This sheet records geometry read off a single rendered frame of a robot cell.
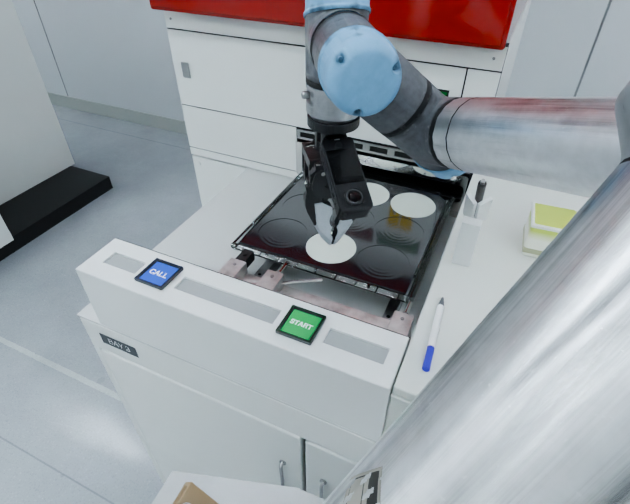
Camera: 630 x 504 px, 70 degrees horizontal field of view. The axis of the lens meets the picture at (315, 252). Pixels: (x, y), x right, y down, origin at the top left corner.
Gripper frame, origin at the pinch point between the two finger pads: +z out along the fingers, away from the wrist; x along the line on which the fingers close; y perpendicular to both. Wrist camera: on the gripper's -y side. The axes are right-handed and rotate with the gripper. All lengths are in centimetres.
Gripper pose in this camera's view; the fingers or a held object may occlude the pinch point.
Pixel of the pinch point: (332, 240)
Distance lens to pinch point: 71.3
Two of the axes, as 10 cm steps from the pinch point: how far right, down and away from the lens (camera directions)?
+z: 0.0, 7.7, 6.4
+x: -9.8, 1.3, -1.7
